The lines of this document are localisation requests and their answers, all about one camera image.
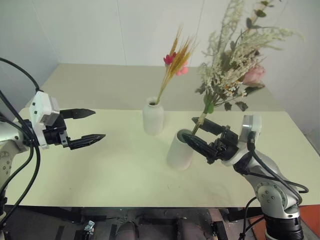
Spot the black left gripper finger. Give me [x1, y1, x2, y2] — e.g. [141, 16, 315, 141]
[67, 133, 107, 151]
[59, 107, 97, 121]

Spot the dark rounded shape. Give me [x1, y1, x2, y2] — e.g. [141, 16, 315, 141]
[116, 220, 139, 240]

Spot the white cylinder vase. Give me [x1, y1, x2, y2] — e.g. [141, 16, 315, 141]
[166, 128, 195, 172]

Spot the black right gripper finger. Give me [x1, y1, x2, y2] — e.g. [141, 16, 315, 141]
[183, 133, 214, 158]
[191, 116, 226, 136]

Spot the silver metal clamp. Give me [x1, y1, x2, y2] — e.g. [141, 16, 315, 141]
[84, 220, 96, 233]

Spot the white and pink flower bouquet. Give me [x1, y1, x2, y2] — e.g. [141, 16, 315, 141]
[190, 0, 306, 136]

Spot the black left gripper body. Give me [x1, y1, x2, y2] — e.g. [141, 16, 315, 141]
[42, 116, 71, 149]

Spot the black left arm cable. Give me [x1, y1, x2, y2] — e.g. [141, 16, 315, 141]
[0, 89, 42, 227]
[0, 57, 42, 93]

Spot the white bottle-shaped vase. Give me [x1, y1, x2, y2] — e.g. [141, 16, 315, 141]
[142, 96, 165, 137]

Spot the black under-table frame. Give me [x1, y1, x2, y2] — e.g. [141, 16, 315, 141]
[0, 205, 266, 240]

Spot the wheat and red flower bouquet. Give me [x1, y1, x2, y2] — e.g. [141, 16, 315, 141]
[155, 23, 199, 105]

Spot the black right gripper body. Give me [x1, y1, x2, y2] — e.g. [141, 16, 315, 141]
[206, 124, 240, 165]

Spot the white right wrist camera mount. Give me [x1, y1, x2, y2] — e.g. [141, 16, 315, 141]
[221, 114, 263, 167]

